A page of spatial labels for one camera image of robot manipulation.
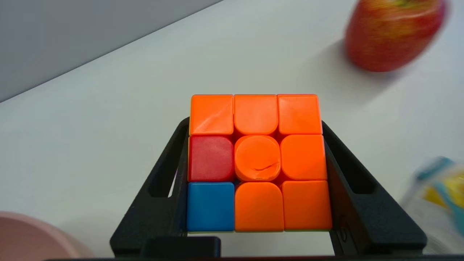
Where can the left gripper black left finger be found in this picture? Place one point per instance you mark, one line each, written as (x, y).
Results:
(152, 214)

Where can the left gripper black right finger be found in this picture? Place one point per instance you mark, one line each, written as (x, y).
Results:
(366, 221)

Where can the multicoloured rubiks cube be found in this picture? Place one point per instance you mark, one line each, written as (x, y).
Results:
(257, 163)

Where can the yellow duck toy on scooter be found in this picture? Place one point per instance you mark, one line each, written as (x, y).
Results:
(438, 203)

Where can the pink bowl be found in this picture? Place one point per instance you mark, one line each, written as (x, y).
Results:
(32, 239)

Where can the red apple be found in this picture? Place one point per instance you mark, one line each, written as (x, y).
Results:
(391, 32)

